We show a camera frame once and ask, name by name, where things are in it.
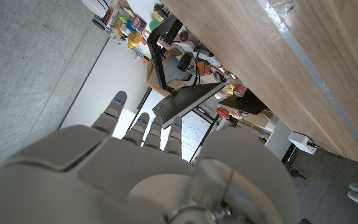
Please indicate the brown jacket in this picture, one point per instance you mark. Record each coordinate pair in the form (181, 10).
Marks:
(152, 77)

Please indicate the dark red ball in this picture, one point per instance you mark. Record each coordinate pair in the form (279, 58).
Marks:
(183, 36)

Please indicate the white handheld device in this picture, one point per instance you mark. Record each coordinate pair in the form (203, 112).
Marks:
(210, 57)

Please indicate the open cardboard box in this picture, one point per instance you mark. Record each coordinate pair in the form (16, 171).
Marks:
(259, 119)

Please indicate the yellow mustard bottle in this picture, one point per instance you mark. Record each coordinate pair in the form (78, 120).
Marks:
(134, 39)

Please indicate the orange basketball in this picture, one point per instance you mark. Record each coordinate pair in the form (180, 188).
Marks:
(202, 67)

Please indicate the black mug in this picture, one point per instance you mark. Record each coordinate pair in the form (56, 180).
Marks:
(184, 63)

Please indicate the white shelf unit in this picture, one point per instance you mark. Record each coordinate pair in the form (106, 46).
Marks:
(277, 140)

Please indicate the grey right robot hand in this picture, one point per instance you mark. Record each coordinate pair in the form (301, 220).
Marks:
(120, 174)

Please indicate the small white ball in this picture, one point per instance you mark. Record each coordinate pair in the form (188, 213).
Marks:
(218, 95)

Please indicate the soda can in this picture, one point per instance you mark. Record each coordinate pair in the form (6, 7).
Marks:
(240, 90)

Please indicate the glass jar black lid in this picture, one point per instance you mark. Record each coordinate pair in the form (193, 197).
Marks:
(98, 23)

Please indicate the black computer monitor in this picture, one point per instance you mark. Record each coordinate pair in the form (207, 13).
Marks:
(188, 101)

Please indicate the white power box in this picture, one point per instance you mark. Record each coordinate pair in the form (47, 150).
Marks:
(300, 142)

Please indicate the red bowl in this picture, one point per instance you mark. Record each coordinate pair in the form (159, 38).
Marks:
(222, 112)

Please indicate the whiteboard with black frame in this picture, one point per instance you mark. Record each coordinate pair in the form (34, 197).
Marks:
(194, 130)

